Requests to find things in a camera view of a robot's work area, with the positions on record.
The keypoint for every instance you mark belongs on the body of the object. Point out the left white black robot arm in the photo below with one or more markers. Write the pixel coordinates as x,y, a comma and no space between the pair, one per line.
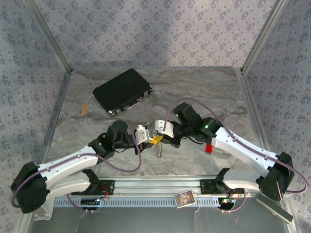
68,165

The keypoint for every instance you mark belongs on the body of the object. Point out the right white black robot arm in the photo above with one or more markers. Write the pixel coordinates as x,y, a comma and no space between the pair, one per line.
238,148

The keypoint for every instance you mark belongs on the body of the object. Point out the red rectangular key tag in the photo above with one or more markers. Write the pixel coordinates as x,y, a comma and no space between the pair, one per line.
209,148

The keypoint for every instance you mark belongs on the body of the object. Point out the orange sticker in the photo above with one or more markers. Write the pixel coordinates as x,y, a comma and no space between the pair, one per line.
84,109

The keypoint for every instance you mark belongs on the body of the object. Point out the black hard case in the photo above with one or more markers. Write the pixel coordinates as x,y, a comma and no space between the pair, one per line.
121,89

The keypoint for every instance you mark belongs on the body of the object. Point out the colourful playing card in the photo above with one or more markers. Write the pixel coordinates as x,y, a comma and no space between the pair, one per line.
185,199

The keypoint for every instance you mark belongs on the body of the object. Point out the left black controller board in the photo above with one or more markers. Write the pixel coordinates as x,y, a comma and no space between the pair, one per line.
90,202

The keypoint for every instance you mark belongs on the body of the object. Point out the black controller board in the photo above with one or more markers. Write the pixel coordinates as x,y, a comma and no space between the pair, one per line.
90,202
227,201

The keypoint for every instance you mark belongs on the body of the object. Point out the right black controller board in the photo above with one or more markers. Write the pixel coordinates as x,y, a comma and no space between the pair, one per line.
227,201

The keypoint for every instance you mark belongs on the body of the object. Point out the grey metal bar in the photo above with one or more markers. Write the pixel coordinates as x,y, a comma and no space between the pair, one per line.
274,211

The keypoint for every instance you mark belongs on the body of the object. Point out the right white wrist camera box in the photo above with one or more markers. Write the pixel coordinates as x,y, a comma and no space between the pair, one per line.
165,127

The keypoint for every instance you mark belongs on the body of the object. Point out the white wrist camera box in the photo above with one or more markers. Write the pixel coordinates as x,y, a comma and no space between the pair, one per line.
142,134
165,127

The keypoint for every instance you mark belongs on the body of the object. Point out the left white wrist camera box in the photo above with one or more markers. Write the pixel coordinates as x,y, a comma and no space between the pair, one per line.
142,134

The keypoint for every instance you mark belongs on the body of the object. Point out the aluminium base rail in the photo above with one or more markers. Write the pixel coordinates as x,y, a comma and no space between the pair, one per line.
158,185

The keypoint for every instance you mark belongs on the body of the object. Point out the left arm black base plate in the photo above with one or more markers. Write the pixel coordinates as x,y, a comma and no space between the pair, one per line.
109,187

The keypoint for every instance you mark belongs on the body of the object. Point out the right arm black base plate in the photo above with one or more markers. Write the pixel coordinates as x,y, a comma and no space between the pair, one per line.
206,187

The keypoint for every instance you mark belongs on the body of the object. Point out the aluminium table side rail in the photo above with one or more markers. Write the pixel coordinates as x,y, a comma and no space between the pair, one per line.
58,109
249,97

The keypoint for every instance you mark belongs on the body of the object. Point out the grey plastic bracket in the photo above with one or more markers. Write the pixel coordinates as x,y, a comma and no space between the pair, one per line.
46,214

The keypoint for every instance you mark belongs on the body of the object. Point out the aluminium frame post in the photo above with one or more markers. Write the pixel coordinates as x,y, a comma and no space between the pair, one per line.
49,36
263,36

